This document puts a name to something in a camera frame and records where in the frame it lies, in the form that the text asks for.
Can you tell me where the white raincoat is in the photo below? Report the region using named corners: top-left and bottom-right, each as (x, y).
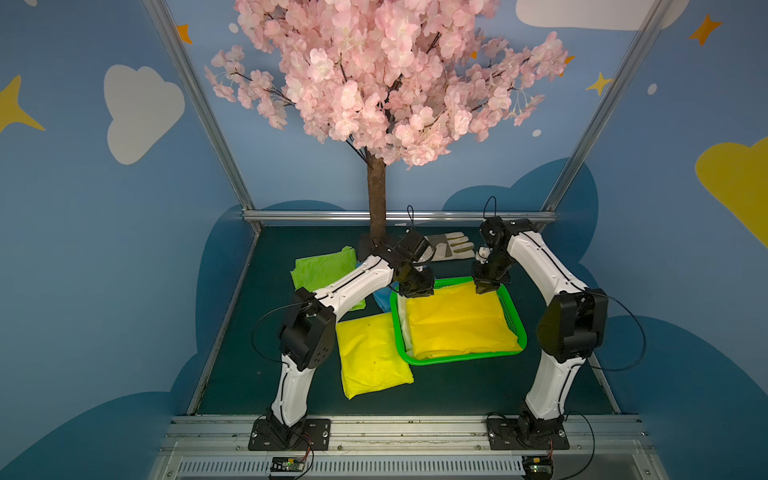
top-left (396, 294), bottom-right (413, 356)

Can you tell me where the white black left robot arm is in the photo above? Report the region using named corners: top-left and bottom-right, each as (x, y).
top-left (268, 229), bottom-right (435, 440)

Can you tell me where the lime green folded raincoat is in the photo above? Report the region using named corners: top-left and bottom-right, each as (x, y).
top-left (290, 246), bottom-right (357, 292)

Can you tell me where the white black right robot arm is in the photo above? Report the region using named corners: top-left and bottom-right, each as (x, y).
top-left (472, 216), bottom-right (608, 449)

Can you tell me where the circuit board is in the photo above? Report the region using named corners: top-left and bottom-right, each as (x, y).
top-left (268, 456), bottom-right (305, 478)
top-left (522, 456), bottom-right (554, 480)

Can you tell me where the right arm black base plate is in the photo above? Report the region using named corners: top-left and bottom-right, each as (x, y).
top-left (485, 416), bottom-right (570, 451)

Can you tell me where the green plastic basket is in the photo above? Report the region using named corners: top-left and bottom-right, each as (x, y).
top-left (389, 275), bottom-right (529, 367)

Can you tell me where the small neon yellow folded raincoat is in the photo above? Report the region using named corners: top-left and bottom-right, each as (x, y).
top-left (336, 313), bottom-right (414, 400)

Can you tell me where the large yellow raincoat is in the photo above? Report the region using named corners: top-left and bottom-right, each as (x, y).
top-left (405, 280), bottom-right (523, 361)

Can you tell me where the right circuit board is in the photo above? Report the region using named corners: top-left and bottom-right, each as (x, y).
top-left (522, 456), bottom-right (554, 480)

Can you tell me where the left aluminium frame post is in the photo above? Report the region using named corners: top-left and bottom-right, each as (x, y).
top-left (143, 0), bottom-right (255, 211)

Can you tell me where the aluminium rail at front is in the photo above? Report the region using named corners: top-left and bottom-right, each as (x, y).
top-left (149, 414), bottom-right (668, 479)

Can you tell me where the right aluminium frame post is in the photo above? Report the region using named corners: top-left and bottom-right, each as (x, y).
top-left (541, 0), bottom-right (673, 218)

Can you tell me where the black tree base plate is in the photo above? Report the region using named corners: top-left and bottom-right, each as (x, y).
top-left (356, 234), bottom-right (397, 263)

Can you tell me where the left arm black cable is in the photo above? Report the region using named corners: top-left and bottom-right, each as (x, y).
top-left (250, 301), bottom-right (313, 364)

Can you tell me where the grey white work glove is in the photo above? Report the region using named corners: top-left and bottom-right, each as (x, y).
top-left (419, 232), bottom-right (475, 263)

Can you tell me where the left circuit board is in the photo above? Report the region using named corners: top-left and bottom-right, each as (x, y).
top-left (268, 456), bottom-right (305, 478)

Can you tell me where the aluminium frame post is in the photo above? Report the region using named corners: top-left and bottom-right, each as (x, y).
top-left (541, 0), bottom-right (673, 218)
top-left (143, 0), bottom-right (255, 211)

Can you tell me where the blue folded raincoat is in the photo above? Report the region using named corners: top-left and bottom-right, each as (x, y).
top-left (351, 281), bottom-right (399, 313)

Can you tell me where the rear aluminium frame bar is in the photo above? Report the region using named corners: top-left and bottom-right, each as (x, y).
top-left (242, 210), bottom-right (557, 223)

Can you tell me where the pink cherry blossom tree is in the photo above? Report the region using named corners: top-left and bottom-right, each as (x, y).
top-left (204, 0), bottom-right (569, 244)

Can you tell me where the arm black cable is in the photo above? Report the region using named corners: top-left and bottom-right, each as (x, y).
top-left (250, 301), bottom-right (313, 364)
top-left (590, 293), bottom-right (647, 373)

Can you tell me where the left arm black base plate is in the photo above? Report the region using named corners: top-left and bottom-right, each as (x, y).
top-left (247, 416), bottom-right (331, 451)

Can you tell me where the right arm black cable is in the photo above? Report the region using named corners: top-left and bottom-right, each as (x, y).
top-left (590, 293), bottom-right (647, 373)

